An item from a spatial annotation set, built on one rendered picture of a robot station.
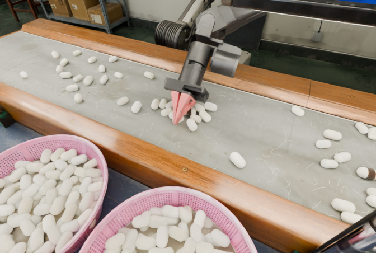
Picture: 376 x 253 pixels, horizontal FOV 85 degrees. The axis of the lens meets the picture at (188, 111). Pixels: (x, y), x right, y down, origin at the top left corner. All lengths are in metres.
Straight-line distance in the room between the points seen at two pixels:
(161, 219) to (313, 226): 0.25
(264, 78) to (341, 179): 0.33
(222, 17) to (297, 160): 0.36
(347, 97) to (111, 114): 0.64
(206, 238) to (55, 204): 0.27
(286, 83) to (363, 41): 2.03
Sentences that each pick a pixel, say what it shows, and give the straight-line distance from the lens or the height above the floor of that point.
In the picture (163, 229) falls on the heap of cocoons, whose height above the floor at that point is 0.74.
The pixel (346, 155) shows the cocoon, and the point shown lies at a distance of 0.55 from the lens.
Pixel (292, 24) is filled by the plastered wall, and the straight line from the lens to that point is 2.56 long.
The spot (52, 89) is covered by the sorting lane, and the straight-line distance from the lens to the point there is 0.76.
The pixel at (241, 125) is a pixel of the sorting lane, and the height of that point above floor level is 0.74.
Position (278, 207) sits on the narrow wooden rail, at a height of 0.76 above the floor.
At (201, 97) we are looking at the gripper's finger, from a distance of 0.51.
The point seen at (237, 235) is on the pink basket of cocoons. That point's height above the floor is 0.75.
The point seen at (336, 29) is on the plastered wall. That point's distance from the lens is 2.60.
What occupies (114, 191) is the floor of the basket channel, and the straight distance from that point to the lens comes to 0.52.
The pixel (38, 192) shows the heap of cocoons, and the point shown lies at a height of 0.73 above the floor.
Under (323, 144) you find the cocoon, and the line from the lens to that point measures 0.55.
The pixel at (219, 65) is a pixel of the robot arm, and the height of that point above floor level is 0.87.
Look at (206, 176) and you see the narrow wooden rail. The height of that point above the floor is 0.76.
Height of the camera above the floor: 1.12
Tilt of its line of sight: 43 degrees down
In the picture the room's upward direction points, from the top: straight up
